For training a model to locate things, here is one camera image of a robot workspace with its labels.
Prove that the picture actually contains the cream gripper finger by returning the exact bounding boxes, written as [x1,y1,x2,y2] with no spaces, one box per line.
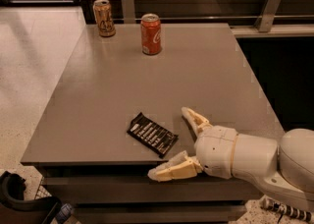
[147,151,203,182]
[182,107,213,137]

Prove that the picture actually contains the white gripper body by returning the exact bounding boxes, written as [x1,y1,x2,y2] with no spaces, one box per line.
[194,126,237,179]

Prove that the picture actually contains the black rxbar chocolate bar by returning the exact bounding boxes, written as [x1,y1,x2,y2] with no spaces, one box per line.
[127,113,179,158]

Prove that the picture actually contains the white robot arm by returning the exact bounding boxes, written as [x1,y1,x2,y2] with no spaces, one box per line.
[148,107,314,211]

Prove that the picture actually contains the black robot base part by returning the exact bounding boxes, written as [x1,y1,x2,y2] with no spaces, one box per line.
[0,171,62,224]

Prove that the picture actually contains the red coke can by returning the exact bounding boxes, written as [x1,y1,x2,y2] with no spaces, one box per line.
[140,13,161,55]

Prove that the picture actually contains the tan sparkling water can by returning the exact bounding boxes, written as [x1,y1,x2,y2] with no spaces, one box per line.
[93,0,116,37]

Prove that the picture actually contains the upper grey drawer front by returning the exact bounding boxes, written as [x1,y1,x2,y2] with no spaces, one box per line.
[44,176,262,204]

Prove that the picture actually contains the grey drawer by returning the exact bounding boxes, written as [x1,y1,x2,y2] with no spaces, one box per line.
[75,205,246,224]
[44,176,262,204]

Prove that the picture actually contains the lower grey drawer front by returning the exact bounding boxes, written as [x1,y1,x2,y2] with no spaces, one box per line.
[75,205,246,224]

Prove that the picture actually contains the small blue object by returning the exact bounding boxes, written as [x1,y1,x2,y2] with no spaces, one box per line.
[55,203,74,224]

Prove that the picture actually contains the striped black white cable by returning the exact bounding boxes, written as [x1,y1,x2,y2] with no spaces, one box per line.
[260,197,314,224]

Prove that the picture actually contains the right metal wall bracket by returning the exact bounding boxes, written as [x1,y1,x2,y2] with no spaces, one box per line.
[254,0,282,32]

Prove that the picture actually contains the metal wall bracket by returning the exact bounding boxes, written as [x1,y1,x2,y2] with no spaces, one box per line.
[121,0,135,24]
[254,0,282,32]

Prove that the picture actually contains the left metal wall bracket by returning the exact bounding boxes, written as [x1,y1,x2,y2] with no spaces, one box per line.
[121,0,135,24]

